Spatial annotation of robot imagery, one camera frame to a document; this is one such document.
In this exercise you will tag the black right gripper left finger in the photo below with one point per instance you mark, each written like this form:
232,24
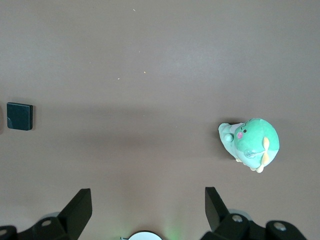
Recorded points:
75,212

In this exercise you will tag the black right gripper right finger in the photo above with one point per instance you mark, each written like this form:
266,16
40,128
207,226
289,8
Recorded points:
217,212

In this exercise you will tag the small black box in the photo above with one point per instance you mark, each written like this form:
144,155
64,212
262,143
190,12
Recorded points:
18,116

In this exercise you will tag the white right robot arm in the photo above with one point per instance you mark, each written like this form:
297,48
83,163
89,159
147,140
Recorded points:
145,236

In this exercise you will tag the brown table cover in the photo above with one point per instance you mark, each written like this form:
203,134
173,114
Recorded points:
150,100

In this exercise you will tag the green plush dinosaur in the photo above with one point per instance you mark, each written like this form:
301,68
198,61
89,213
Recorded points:
252,142

